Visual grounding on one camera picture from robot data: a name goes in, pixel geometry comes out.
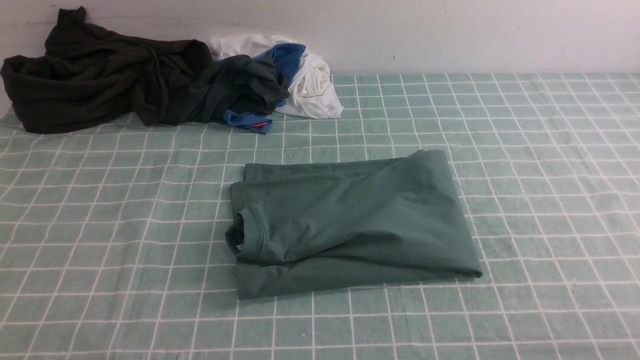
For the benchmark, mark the green checked tablecloth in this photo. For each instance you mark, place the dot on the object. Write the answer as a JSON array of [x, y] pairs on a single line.
[[112, 239]]

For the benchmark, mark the green long-sleeve top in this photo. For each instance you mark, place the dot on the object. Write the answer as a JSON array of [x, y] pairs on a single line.
[[316, 227]]

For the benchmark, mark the dark olive crumpled garment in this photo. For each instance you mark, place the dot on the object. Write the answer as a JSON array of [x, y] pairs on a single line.
[[90, 76]]

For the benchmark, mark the blue crumpled garment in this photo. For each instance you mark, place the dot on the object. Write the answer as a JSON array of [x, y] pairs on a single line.
[[287, 60]]

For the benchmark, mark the white crumpled garment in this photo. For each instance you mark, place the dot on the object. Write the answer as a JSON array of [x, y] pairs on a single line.
[[312, 93]]

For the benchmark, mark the dark grey crumpled garment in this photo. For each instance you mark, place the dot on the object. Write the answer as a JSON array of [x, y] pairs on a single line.
[[200, 99]]

